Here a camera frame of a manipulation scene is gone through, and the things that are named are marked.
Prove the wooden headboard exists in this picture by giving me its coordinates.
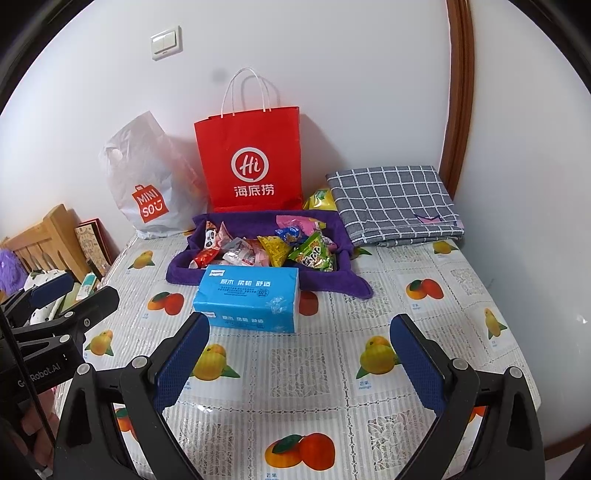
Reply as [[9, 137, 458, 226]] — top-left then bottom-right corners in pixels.
[[0, 204, 93, 296]]

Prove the fruit-print tablecloth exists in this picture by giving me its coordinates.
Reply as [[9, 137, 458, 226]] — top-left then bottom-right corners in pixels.
[[53, 226, 541, 480]]

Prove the blue tissue pack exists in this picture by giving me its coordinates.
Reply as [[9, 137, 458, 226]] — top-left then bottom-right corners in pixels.
[[192, 264, 301, 334]]

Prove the patterned book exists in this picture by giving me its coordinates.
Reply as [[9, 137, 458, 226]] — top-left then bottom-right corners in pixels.
[[74, 217, 118, 278]]

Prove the yellow snack packet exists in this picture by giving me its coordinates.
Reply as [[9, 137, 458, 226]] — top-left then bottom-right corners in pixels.
[[302, 187, 337, 212]]

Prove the purple towel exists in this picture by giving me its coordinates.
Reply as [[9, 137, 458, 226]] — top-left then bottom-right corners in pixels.
[[166, 210, 374, 301]]

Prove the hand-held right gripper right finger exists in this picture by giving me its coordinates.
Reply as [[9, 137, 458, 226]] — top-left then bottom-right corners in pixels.
[[390, 313, 546, 480]]

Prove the wooden door frame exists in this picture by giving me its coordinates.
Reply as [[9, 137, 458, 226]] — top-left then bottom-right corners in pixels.
[[438, 0, 476, 195]]

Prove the red paper bag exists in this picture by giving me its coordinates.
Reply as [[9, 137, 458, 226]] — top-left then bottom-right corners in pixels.
[[194, 68, 304, 214]]

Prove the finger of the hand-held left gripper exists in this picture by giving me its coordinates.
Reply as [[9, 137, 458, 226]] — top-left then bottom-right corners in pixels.
[[9, 285, 122, 348], [0, 272, 75, 325]]

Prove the yellow-green triangular snack packet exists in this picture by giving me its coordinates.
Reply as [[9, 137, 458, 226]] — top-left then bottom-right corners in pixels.
[[257, 234, 293, 268]]

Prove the red and white snack packet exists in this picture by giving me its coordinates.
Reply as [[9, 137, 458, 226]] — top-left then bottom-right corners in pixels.
[[190, 249, 220, 269]]

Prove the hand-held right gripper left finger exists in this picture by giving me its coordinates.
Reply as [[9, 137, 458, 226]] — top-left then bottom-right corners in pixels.
[[53, 311, 211, 480]]

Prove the white plastic bag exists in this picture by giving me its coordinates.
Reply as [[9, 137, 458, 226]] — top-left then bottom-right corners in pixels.
[[98, 111, 211, 240]]

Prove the white light switch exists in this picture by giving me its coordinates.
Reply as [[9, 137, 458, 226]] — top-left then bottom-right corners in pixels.
[[150, 27, 182, 61]]

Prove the person's left hand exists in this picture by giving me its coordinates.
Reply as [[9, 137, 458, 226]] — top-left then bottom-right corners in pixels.
[[18, 392, 62, 469]]

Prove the green snack packet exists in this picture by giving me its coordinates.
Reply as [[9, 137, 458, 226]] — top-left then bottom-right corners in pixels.
[[290, 231, 338, 273]]

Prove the panda print snack packet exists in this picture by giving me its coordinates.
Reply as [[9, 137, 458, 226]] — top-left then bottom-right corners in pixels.
[[203, 220, 227, 252]]

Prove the grey checked folded cloth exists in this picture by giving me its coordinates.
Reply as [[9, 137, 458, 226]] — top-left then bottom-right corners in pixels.
[[325, 165, 464, 247]]

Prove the large pink snack packet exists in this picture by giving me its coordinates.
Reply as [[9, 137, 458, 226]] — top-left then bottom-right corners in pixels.
[[276, 213, 326, 232]]

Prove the small green and white box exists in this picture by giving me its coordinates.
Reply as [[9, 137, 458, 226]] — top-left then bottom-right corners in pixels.
[[69, 272, 105, 305]]

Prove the purple plush toy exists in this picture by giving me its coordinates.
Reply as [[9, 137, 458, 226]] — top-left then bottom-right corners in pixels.
[[0, 249, 28, 301]]

